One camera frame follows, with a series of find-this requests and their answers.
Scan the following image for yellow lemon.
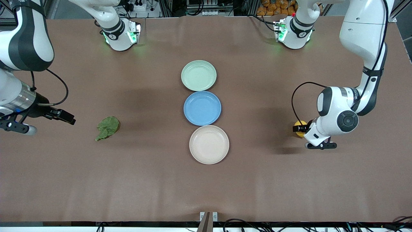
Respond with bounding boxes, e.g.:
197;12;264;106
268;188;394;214
295;120;308;138

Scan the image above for green lettuce leaf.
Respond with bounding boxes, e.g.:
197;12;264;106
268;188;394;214
95;116;120;141

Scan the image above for brown table cover sheet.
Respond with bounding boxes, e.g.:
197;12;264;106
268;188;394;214
0;14;412;223

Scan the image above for beige plate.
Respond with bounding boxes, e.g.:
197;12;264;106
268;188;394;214
189;125;229;165

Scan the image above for blue plate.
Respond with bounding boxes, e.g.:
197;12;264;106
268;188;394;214
183;91;222;126

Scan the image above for pale green plate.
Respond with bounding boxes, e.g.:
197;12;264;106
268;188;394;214
181;60;217;92

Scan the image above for pile of orange packets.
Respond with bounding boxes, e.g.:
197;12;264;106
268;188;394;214
257;0;323;16

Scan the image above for white power strip with plugs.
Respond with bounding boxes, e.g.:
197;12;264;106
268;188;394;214
127;0;152;12

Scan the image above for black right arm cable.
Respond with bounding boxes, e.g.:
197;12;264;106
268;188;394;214
30;69;69;107

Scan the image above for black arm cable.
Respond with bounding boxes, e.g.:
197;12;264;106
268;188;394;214
291;0;389;124
30;69;69;107

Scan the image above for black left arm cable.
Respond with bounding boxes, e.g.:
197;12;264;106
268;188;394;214
291;0;389;124

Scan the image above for grey metal table bracket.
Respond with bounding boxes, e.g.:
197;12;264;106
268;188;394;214
197;211;218;232

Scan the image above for aluminium frame profile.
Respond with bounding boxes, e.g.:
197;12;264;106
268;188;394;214
386;0;412;23

